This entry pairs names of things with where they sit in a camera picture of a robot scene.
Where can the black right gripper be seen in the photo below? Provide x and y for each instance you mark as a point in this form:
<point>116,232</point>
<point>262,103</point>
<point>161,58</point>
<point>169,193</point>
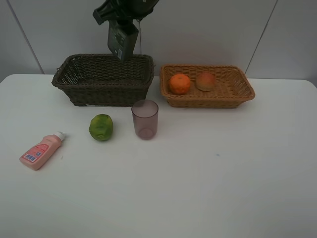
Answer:
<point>123,10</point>

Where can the dark green pump bottle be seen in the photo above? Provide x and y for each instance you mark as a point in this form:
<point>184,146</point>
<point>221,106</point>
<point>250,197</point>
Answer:
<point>122,37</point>

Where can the orange mandarin fruit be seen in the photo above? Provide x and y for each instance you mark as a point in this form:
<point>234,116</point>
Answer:
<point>180,84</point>

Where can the translucent purple plastic cup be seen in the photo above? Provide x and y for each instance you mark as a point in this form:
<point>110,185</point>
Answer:
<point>145,118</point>

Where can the red yellow peach fruit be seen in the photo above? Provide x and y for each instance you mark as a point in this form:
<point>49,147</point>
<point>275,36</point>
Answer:
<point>205,81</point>

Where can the pink lotion bottle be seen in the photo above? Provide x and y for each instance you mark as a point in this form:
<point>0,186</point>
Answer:
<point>37,155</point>

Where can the dark brown wicker basket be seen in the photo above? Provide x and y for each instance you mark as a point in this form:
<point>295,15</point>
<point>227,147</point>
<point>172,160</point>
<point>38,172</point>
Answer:
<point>103,80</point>

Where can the green lime fruit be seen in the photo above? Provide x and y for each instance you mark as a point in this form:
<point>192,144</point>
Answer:
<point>101,127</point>

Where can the light orange wicker basket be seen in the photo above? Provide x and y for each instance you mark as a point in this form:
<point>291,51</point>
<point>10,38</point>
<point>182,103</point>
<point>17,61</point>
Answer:
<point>231,87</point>

